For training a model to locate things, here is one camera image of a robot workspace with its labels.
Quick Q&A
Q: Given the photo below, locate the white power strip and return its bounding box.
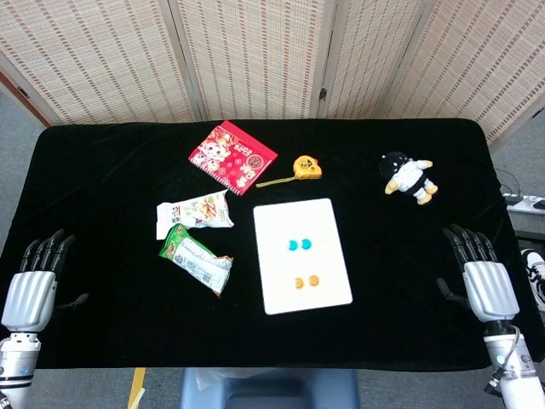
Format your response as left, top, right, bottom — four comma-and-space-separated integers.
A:
503, 193, 545, 216

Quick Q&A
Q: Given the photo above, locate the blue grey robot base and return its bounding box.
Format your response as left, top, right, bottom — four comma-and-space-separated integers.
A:
177, 366, 361, 409

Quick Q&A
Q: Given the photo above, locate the green snack packet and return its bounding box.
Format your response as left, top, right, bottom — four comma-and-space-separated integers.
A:
158, 222, 234, 298

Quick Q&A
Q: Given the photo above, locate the black white sneaker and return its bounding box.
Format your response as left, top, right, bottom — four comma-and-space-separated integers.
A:
520, 249, 545, 312

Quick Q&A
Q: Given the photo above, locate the white rectangular board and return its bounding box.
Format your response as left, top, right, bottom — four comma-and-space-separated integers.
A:
252, 197, 354, 316

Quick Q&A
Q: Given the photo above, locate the white snack packet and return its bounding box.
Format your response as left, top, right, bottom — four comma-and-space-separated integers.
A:
155, 189, 236, 241

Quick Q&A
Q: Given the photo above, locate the black white plush toy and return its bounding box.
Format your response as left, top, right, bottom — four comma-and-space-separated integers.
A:
378, 151, 439, 206

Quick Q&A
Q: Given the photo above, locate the red spiral calendar notebook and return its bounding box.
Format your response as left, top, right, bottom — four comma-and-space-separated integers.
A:
187, 119, 279, 197

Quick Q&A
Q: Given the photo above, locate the bamboo folding screen panel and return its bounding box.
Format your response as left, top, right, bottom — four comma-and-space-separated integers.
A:
385, 0, 545, 148
0, 0, 204, 128
168, 0, 337, 122
317, 0, 427, 121

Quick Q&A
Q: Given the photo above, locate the yellow floor strip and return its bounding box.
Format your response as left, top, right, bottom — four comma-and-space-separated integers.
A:
127, 367, 147, 409

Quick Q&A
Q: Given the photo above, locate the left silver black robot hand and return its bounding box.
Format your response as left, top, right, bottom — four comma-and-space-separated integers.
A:
1, 228, 89, 333

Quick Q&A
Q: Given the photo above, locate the yellow tape measure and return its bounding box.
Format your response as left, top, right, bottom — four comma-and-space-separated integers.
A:
255, 155, 324, 189

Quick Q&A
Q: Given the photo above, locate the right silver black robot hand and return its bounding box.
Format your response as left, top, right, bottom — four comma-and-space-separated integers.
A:
436, 223, 520, 324

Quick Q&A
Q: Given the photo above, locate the black velvet tablecloth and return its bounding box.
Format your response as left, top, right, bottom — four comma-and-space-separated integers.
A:
0, 118, 545, 372

